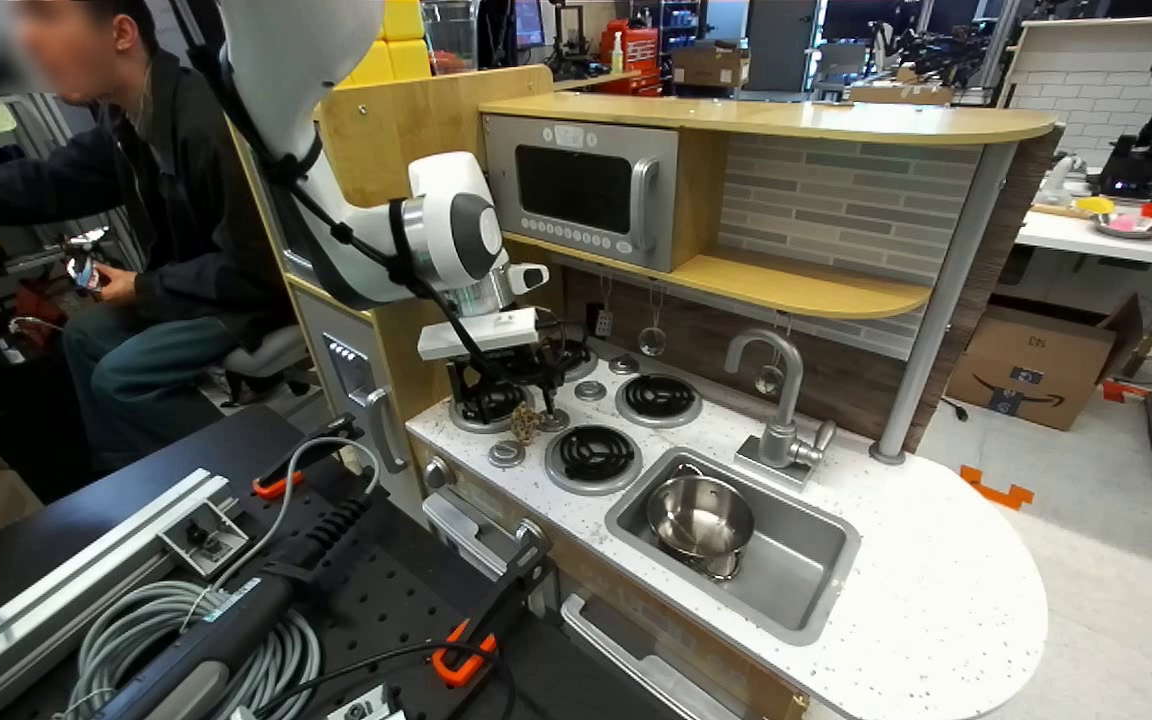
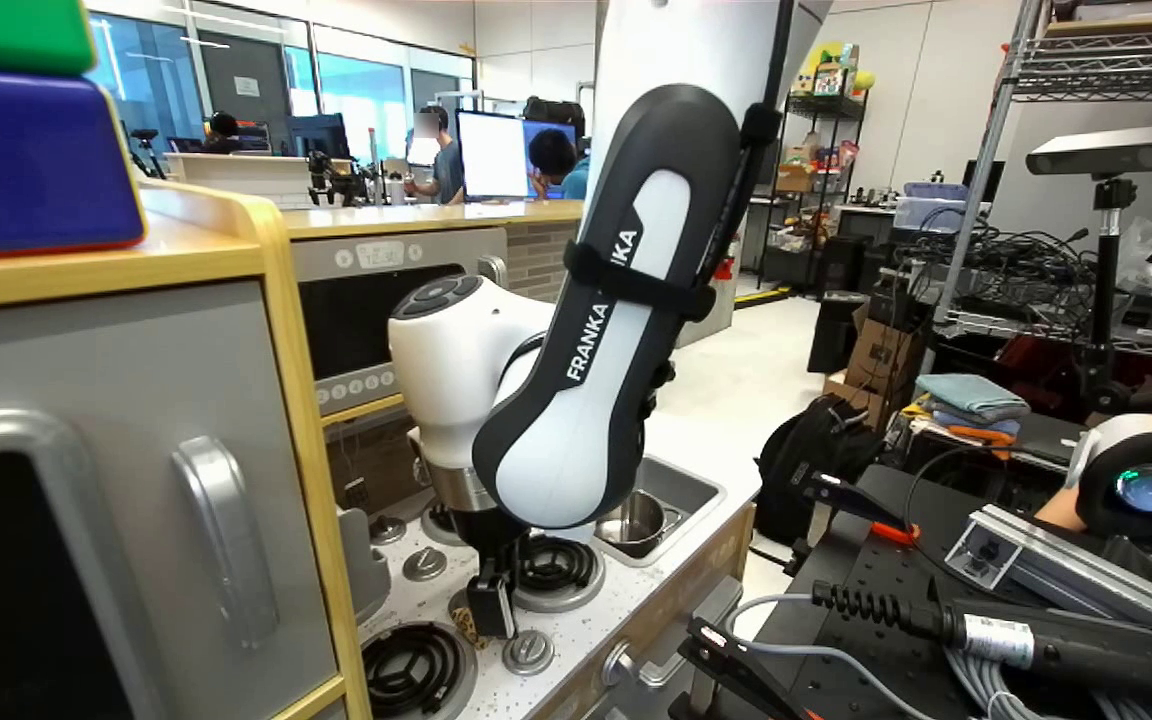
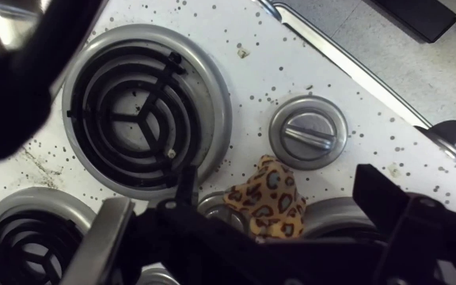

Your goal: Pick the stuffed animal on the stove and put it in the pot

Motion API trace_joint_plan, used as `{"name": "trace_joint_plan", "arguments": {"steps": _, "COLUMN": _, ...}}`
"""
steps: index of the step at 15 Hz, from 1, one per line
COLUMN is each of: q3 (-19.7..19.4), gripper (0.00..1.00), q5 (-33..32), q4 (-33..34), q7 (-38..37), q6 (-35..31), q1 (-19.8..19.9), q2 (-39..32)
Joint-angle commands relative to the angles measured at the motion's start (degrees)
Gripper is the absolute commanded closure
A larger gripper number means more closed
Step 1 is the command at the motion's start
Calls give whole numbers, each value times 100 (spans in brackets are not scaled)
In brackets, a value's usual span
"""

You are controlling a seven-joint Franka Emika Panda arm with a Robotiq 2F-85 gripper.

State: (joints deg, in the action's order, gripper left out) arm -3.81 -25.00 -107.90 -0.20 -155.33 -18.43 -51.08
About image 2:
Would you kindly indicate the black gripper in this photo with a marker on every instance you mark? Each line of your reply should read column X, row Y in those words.
column 488, row 546

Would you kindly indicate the small brown stuffed animal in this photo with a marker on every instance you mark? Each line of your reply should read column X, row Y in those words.
column 463, row 619

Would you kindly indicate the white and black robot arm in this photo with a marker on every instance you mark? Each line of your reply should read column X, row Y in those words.
column 603, row 332

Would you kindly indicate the grey stove knob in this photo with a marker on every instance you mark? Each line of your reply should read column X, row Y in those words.
column 525, row 653
column 426, row 560
column 386, row 530

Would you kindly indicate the black coil stove burner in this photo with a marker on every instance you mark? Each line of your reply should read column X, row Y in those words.
column 441, row 526
column 413, row 664
column 563, row 567

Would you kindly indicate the small silver metal pot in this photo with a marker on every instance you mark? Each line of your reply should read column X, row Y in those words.
column 636, row 521

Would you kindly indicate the grey toy sink basin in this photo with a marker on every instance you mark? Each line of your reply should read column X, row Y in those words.
column 688, row 486

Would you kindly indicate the black clamp tool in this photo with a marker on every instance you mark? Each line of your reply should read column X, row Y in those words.
column 728, row 661

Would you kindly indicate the grey toy microwave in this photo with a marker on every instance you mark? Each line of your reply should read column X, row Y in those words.
column 351, row 320

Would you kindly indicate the black backpack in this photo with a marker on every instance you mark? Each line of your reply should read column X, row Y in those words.
column 803, row 462

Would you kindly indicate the red fire extinguisher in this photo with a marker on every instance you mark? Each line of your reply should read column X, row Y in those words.
column 728, row 265

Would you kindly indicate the grey toy oven door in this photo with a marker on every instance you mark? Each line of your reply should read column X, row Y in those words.
column 111, row 443

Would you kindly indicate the person in blue shirt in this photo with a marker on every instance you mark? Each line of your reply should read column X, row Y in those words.
column 563, row 166

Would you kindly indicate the person in grey shirt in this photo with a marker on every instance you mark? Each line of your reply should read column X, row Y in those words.
column 446, row 160

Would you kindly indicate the white monitor screen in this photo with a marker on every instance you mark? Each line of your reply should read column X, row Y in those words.
column 488, row 152

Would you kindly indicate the brown cardboard box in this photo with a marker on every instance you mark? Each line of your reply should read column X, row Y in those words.
column 882, row 356

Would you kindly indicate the wooden toy kitchen unit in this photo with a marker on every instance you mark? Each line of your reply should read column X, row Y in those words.
column 200, row 245

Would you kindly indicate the folded teal cloth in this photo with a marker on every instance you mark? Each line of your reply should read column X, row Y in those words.
column 972, row 394

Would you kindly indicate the black storage shelf rack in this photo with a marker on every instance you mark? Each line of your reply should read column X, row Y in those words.
column 821, row 173

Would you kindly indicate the silver aluminium extrusion bar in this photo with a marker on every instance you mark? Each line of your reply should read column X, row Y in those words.
column 1070, row 567

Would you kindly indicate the blue translucent storage bin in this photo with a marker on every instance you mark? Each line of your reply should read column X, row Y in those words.
column 930, row 207

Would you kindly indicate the blue plastic bin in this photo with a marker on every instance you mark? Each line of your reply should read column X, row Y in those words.
column 20, row 160

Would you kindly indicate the green plastic block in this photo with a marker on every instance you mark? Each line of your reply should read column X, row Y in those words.
column 3, row 33

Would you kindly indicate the slanted aluminium post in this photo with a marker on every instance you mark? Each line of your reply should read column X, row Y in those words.
column 990, row 145

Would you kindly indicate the black camera on stand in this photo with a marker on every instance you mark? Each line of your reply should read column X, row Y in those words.
column 1123, row 150

